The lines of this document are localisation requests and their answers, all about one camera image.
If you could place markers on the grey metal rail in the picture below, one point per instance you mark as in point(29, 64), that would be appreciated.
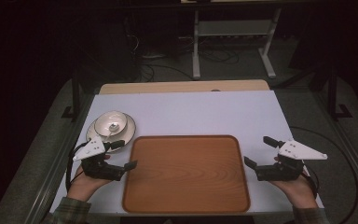
point(351, 149)
point(59, 168)

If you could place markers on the person's left hand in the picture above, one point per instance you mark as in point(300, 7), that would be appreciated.
point(85, 186)

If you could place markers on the person's right hand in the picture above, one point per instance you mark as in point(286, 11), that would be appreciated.
point(298, 189)

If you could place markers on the light wooden table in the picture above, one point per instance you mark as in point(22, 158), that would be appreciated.
point(167, 87)

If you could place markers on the metal spoon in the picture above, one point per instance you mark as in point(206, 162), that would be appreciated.
point(113, 127)

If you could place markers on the white table mat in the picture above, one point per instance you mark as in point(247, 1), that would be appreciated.
point(199, 112)

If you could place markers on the black metal stand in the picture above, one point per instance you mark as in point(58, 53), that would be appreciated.
point(333, 93)
point(75, 93)

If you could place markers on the white ceramic saucer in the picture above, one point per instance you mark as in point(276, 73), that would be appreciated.
point(129, 130)

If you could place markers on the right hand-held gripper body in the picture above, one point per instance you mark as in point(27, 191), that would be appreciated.
point(281, 171)

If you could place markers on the white ceramic bowl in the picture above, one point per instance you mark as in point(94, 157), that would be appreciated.
point(112, 119)

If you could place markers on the brown wooden tray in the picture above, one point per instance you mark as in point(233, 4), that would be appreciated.
point(186, 174)

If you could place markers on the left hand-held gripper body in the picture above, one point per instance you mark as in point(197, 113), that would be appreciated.
point(101, 169)

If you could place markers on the white metal desk frame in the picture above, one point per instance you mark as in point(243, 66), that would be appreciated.
point(230, 28)

